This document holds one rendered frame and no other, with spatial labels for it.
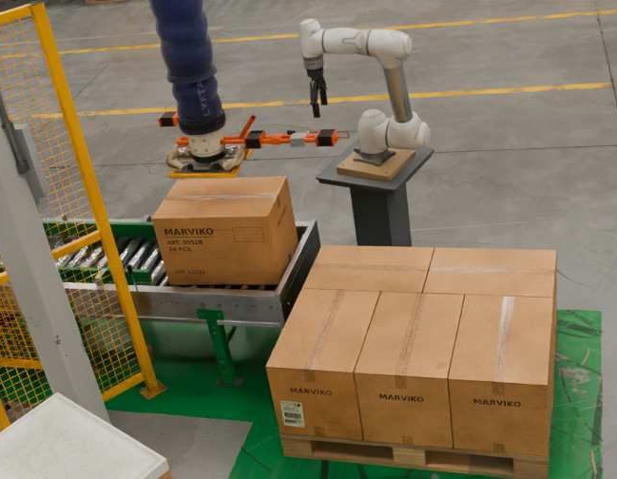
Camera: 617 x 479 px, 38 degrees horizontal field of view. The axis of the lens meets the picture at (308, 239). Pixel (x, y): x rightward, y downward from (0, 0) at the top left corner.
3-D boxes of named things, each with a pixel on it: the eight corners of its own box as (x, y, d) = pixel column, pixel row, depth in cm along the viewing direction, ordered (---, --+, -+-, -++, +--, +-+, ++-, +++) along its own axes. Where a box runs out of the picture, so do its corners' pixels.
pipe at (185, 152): (168, 169, 431) (166, 159, 428) (187, 146, 451) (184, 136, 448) (235, 169, 421) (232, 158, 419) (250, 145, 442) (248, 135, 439)
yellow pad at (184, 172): (168, 178, 431) (166, 169, 429) (176, 168, 439) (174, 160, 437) (235, 178, 422) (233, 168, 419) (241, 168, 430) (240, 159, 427)
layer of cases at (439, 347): (279, 433, 412) (264, 366, 392) (331, 305, 492) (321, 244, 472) (547, 457, 377) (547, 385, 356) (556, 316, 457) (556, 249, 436)
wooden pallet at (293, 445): (283, 456, 419) (279, 433, 412) (334, 326, 500) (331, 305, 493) (548, 482, 384) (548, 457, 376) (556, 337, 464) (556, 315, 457)
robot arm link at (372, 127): (365, 140, 503) (362, 104, 491) (395, 143, 496) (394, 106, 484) (355, 153, 491) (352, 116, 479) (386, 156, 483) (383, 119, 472)
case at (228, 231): (169, 285, 459) (150, 218, 438) (193, 243, 492) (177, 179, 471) (281, 284, 444) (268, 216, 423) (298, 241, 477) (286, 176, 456)
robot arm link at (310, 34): (297, 58, 393) (324, 58, 387) (291, 24, 385) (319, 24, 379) (306, 49, 401) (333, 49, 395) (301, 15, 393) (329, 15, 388)
